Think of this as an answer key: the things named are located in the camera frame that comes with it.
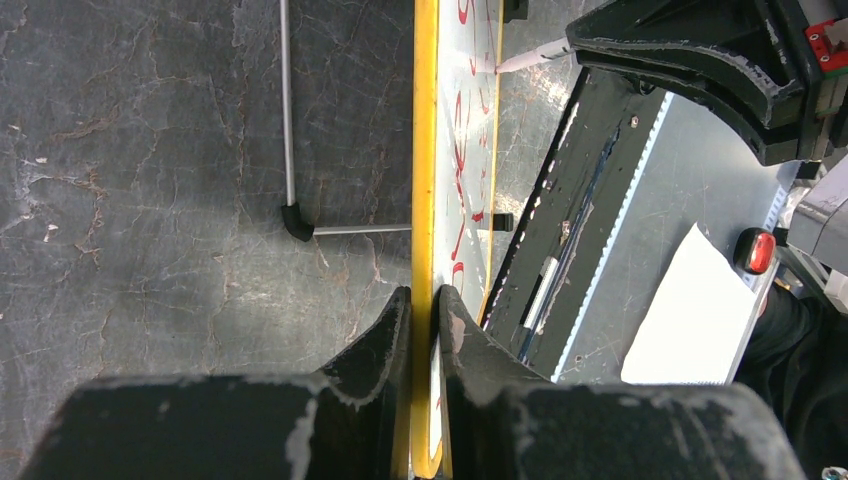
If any red capped whiteboard marker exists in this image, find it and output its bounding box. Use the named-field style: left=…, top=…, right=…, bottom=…
left=494, top=37, right=573, bottom=74

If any white paper sheet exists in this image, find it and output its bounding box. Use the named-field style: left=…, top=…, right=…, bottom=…
left=620, top=224, right=756, bottom=385

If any yellow framed whiteboard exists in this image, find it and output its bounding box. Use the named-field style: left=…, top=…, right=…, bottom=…
left=278, top=0, right=530, bottom=480

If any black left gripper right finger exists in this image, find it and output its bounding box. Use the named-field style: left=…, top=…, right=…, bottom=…
left=434, top=285, right=803, bottom=479

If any aluminium frame rail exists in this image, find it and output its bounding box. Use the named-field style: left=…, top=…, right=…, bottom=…
left=550, top=94, right=799, bottom=383

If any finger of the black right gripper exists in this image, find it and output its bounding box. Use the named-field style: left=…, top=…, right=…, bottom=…
left=566, top=1, right=825, bottom=166

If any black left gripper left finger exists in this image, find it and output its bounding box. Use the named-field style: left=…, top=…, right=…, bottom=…
left=21, top=287, right=411, bottom=479

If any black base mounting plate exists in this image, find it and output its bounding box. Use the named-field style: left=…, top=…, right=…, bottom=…
left=483, top=69, right=674, bottom=382

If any red emergency stop button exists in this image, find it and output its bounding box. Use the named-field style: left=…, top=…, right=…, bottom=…
left=733, top=227, right=777, bottom=275

